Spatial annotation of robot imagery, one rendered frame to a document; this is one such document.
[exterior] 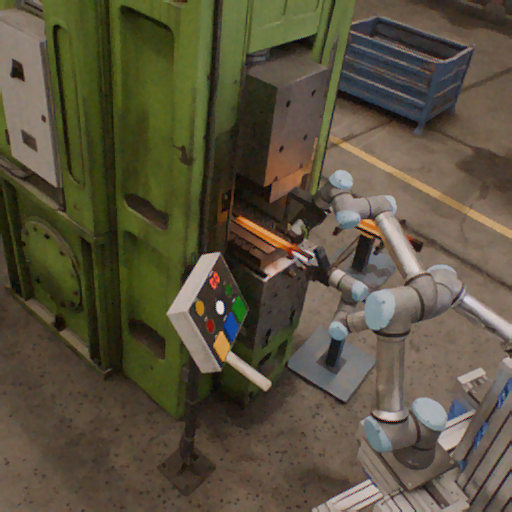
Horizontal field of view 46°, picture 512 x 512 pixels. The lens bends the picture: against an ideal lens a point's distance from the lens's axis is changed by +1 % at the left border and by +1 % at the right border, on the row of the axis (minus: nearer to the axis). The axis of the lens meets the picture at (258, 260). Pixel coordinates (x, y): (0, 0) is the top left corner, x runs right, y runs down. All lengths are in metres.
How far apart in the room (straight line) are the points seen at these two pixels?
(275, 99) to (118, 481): 1.85
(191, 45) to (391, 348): 1.11
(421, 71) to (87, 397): 4.28
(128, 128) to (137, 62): 0.27
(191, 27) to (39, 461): 2.07
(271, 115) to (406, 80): 4.08
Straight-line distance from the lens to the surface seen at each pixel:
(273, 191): 2.35
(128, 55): 2.30
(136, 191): 2.55
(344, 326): 2.39
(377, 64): 6.29
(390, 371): 1.91
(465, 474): 2.30
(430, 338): 3.87
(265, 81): 2.14
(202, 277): 2.10
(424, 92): 6.09
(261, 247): 2.59
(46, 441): 3.16
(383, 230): 2.04
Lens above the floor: 2.58
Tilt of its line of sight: 39 degrees down
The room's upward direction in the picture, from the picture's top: 8 degrees clockwise
